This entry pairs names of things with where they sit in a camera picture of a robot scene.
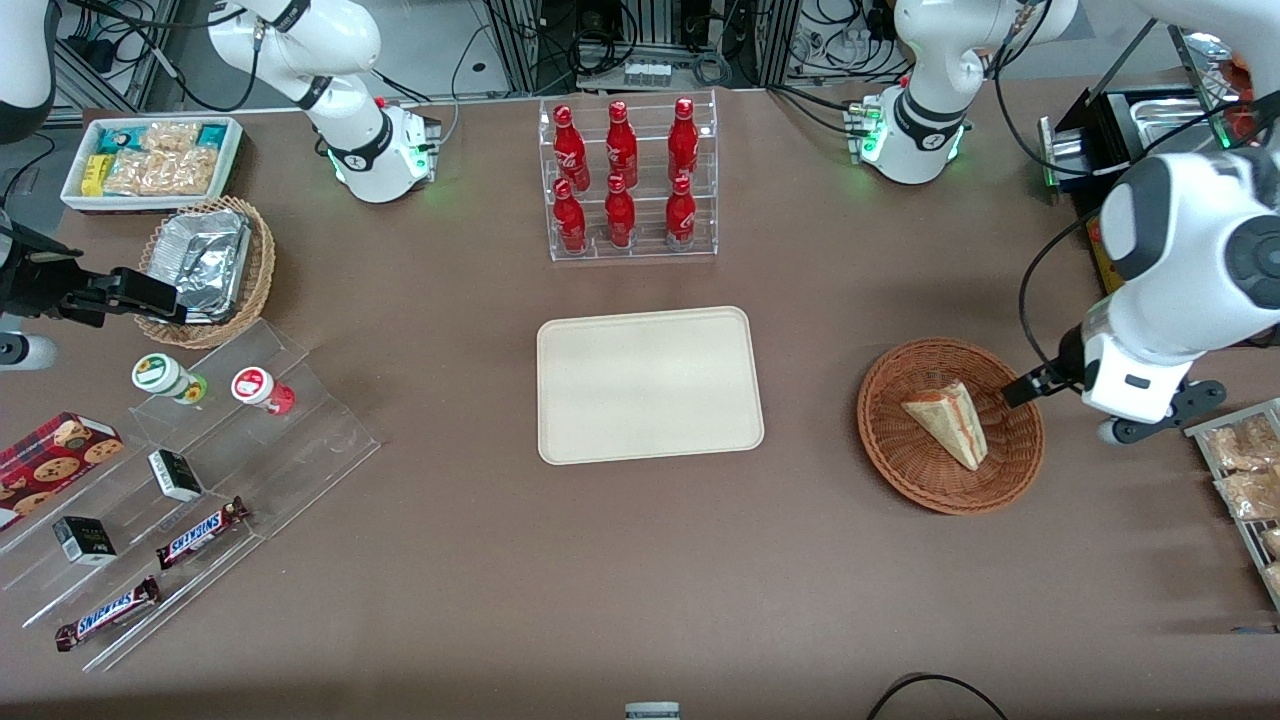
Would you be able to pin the white rectangular snack bin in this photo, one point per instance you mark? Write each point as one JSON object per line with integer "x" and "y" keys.
{"x": 80, "y": 200}

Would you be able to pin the small black box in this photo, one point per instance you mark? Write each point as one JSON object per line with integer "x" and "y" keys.
{"x": 85, "y": 540}
{"x": 176, "y": 475}

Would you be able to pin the yellow snack packet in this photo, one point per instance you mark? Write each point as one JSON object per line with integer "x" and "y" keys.
{"x": 95, "y": 173}

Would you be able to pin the round brown wicker basket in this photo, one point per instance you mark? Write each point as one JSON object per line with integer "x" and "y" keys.
{"x": 900, "y": 460}

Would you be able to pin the silver foil tray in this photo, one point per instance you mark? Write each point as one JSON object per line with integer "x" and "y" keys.
{"x": 205, "y": 255}

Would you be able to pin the red sausage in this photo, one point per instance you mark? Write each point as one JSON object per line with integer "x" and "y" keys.
{"x": 1243, "y": 120}
{"x": 1241, "y": 70}

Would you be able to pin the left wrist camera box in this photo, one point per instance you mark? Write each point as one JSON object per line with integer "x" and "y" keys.
{"x": 1190, "y": 400}

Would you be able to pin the clear acrylic stepped shelf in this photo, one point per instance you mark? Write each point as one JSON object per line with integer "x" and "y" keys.
{"x": 300, "y": 440}

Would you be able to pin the teal snack packet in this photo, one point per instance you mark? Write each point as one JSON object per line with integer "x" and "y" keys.
{"x": 112, "y": 138}

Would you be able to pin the black food warmer machine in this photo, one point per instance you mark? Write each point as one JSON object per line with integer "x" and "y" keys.
{"x": 1110, "y": 130}

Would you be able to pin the triangular sandwich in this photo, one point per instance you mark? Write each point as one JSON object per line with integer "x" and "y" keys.
{"x": 952, "y": 425}

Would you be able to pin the red lid white cup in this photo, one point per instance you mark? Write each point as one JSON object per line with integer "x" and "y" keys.
{"x": 255, "y": 386}

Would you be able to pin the red cookie box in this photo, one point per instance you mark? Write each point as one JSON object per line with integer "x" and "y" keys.
{"x": 50, "y": 460}

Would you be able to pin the steel warmer pan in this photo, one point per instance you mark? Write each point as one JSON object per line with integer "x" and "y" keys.
{"x": 1170, "y": 120}

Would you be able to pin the red cola bottle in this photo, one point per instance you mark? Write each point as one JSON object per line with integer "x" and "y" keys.
{"x": 680, "y": 212}
{"x": 621, "y": 145}
{"x": 683, "y": 140}
{"x": 571, "y": 150}
{"x": 569, "y": 220}
{"x": 620, "y": 215}

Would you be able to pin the white power strip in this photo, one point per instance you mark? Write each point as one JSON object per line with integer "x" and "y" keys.
{"x": 647, "y": 73}

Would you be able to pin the light wicker basket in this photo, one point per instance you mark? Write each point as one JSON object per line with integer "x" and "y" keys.
{"x": 262, "y": 270}

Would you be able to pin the green lid white cup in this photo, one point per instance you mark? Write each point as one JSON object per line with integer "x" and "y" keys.
{"x": 160, "y": 374}

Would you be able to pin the clear fried snack packet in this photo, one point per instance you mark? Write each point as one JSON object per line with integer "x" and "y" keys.
{"x": 1250, "y": 493}
{"x": 1240, "y": 445}

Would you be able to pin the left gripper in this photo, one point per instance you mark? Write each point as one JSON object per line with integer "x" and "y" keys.
{"x": 1066, "y": 366}

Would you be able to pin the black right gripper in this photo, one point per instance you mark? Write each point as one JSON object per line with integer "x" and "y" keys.
{"x": 38, "y": 286}

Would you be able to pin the beige plastic tray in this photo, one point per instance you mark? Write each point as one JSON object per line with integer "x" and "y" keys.
{"x": 650, "y": 385}

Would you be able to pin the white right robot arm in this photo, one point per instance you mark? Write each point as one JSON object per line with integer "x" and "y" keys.
{"x": 355, "y": 150}

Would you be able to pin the clear cracker packet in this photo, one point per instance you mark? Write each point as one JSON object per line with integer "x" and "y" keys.
{"x": 160, "y": 173}
{"x": 172, "y": 136}

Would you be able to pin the snickers chocolate bar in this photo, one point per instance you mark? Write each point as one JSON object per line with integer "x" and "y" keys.
{"x": 108, "y": 613}
{"x": 200, "y": 532}

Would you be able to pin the clear acrylic bottle rack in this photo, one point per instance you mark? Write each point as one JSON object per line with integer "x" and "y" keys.
{"x": 645, "y": 245}

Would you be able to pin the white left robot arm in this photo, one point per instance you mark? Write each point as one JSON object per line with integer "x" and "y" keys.
{"x": 1190, "y": 250}

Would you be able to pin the small grey device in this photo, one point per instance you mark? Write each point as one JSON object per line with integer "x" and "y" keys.
{"x": 652, "y": 711}

